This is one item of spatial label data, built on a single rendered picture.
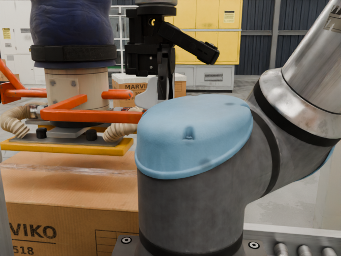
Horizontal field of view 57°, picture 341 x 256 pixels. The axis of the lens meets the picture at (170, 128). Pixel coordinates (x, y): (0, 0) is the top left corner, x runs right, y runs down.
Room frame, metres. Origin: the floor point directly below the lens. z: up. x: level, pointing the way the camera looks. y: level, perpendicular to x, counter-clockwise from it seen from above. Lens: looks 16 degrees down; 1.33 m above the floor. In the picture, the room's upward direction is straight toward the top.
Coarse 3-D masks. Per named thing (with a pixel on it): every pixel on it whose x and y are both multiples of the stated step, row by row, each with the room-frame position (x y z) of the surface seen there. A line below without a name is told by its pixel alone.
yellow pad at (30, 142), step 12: (36, 132) 0.80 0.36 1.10; (96, 132) 0.78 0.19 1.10; (0, 144) 0.77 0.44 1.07; (12, 144) 0.76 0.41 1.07; (24, 144) 0.76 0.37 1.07; (36, 144) 0.76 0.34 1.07; (48, 144) 0.76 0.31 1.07; (60, 144) 0.76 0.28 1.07; (72, 144) 0.76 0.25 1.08; (84, 144) 0.75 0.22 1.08; (96, 144) 0.75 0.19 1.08; (108, 144) 0.74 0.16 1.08; (120, 144) 0.76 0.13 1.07; (132, 144) 0.81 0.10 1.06
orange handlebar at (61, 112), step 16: (16, 96) 0.89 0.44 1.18; (32, 96) 0.88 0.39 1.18; (80, 96) 0.78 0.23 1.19; (112, 96) 0.84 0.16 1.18; (128, 96) 0.85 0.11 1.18; (48, 112) 0.61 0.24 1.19; (64, 112) 0.61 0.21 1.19; (80, 112) 0.60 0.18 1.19; (96, 112) 0.60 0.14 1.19; (112, 112) 0.60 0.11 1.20; (128, 112) 0.59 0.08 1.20
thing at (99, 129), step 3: (39, 126) 0.96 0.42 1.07; (42, 126) 0.95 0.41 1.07; (45, 126) 0.95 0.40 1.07; (48, 126) 0.95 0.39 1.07; (51, 126) 0.95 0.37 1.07; (54, 126) 0.95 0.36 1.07; (48, 129) 0.95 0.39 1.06; (51, 129) 0.95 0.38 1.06; (90, 129) 0.93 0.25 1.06; (93, 129) 0.93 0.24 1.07; (96, 129) 0.93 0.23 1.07; (99, 129) 0.93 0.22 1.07; (102, 129) 0.93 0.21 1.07; (105, 129) 0.92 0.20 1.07; (99, 132) 0.93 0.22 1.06; (102, 132) 0.93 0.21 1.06; (135, 132) 0.91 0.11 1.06
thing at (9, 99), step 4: (0, 84) 0.88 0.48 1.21; (4, 84) 0.89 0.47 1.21; (8, 84) 0.91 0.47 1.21; (0, 88) 0.88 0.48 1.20; (4, 88) 0.89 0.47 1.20; (8, 88) 0.91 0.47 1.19; (12, 88) 0.92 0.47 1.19; (0, 92) 0.88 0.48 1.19; (4, 92) 0.89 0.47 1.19; (0, 96) 0.88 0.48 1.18; (4, 96) 0.88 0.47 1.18; (0, 100) 0.88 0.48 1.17; (4, 100) 0.88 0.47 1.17; (8, 100) 0.90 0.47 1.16; (12, 100) 0.92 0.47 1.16; (16, 100) 0.93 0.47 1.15; (4, 104) 0.88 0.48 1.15
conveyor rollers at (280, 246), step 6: (276, 246) 1.07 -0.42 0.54; (282, 246) 1.06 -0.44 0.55; (300, 246) 1.06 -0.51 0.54; (306, 246) 1.06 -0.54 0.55; (276, 252) 1.04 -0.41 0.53; (282, 252) 1.02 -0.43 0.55; (288, 252) 1.04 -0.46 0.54; (300, 252) 1.04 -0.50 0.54; (306, 252) 1.02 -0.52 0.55; (324, 252) 1.04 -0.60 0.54; (330, 252) 1.02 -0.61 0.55
